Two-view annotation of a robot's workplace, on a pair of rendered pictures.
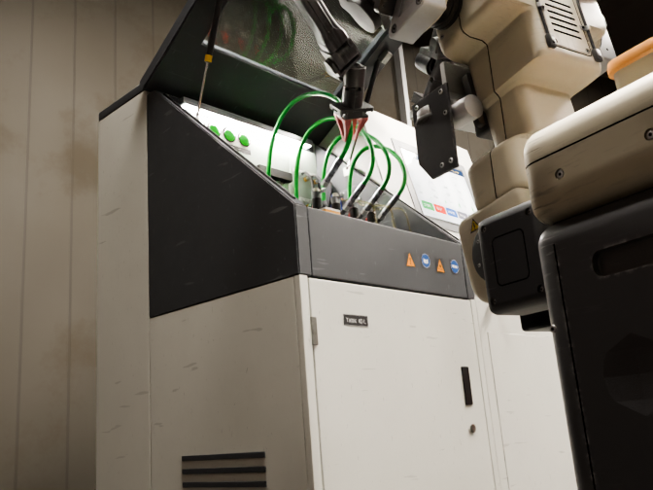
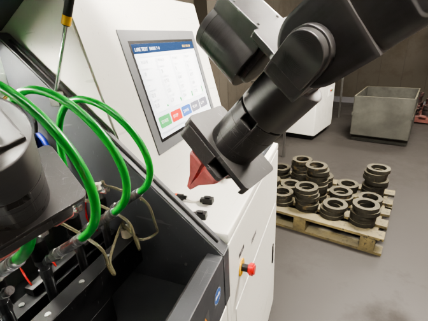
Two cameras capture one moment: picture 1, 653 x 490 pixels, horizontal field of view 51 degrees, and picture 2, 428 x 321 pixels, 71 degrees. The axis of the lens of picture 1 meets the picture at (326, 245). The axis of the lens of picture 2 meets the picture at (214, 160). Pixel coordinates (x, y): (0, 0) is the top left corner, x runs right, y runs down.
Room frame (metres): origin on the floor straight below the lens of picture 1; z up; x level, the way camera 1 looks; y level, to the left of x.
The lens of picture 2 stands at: (1.41, -0.18, 1.41)
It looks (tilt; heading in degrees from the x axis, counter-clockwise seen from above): 22 degrees down; 339
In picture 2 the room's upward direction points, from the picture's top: 3 degrees counter-clockwise
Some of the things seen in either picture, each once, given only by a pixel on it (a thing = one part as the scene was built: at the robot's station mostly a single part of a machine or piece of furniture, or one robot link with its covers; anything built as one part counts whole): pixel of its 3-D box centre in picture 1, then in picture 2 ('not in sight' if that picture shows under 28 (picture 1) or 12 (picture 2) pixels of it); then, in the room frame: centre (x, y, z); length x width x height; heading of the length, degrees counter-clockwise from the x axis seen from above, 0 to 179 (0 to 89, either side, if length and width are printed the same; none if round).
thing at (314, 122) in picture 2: not in sight; (307, 95); (5.12, -3.12, 0.56); 2.42 x 0.60 x 1.13; 121
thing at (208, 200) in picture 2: not in sight; (192, 198); (2.14, -0.39, 0.99); 0.12 x 0.02 x 0.02; 51
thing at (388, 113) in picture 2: not in sight; (385, 114); (4.42, -3.94, 0.32); 0.94 x 0.75 x 0.63; 126
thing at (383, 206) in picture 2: not in sight; (315, 187); (3.22, -1.77, 0.21); 1.16 x 0.82 x 0.42; 32
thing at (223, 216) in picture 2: not in sight; (229, 175); (2.29, -0.57, 0.96); 0.70 x 0.22 x 0.03; 137
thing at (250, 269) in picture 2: not in sight; (248, 268); (2.01, -0.49, 0.80); 0.05 x 0.04 x 0.05; 137
